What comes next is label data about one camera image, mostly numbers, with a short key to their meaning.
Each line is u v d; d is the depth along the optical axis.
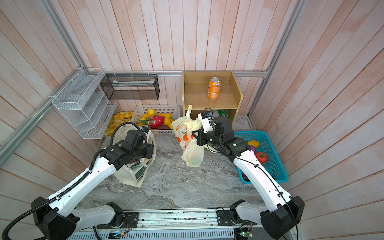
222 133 0.53
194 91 0.89
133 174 0.74
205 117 0.61
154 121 1.06
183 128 0.72
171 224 0.73
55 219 0.37
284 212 0.37
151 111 1.12
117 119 1.11
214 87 0.78
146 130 0.69
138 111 1.12
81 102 0.69
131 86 1.05
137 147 0.59
